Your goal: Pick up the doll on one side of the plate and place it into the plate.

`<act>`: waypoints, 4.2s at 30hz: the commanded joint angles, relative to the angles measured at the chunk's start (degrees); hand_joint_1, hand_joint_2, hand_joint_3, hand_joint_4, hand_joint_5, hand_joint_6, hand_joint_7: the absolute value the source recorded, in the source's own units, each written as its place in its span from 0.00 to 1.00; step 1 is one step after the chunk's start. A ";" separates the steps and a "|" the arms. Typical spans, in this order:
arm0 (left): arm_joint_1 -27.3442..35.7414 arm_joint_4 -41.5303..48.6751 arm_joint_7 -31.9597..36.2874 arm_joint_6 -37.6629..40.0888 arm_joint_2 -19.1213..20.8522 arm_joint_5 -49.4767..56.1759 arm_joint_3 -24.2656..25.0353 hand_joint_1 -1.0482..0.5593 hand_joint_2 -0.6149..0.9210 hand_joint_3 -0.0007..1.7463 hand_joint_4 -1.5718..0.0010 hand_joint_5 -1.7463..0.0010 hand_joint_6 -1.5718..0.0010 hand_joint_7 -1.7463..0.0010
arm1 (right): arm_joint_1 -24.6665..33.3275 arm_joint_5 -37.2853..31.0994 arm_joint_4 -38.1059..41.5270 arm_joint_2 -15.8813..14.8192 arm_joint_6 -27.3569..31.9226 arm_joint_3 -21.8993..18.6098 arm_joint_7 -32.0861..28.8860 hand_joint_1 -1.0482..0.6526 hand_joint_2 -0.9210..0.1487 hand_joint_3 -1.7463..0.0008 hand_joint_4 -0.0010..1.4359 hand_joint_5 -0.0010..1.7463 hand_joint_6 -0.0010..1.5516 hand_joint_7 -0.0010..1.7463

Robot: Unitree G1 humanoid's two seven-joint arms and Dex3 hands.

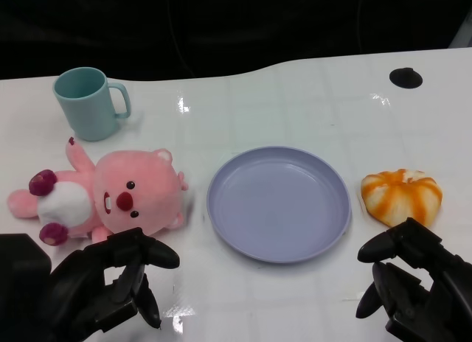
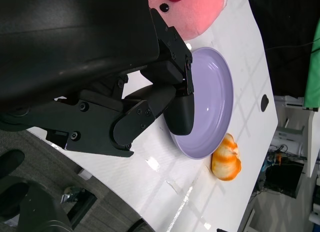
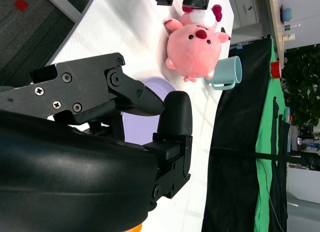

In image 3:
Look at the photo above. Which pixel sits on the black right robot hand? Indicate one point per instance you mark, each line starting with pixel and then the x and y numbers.
pixel 75 167

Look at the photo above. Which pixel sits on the pink plush doll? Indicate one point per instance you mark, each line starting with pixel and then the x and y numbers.
pixel 192 54

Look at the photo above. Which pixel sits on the purple plastic plate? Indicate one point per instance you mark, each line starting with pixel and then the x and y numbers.
pixel 140 128

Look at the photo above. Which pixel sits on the black table grommet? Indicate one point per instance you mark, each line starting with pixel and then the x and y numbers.
pixel 223 30

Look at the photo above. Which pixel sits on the white filing cabinet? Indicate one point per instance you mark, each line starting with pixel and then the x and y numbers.
pixel 245 9

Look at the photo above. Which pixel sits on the teal plastic mug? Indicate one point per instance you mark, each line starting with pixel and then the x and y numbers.
pixel 227 69

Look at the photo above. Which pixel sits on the wooden shelf board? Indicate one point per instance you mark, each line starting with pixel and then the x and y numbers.
pixel 275 22

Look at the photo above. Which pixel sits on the orange white bun toy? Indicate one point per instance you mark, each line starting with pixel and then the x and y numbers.
pixel 136 228

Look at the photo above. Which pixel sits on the blue bowl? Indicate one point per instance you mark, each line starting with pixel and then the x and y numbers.
pixel 287 14

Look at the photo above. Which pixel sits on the red cup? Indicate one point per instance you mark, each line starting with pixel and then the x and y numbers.
pixel 275 70

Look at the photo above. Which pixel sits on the green cloth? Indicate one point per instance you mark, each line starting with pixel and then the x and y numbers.
pixel 267 117

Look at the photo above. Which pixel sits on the green potted plant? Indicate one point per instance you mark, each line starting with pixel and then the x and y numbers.
pixel 305 87

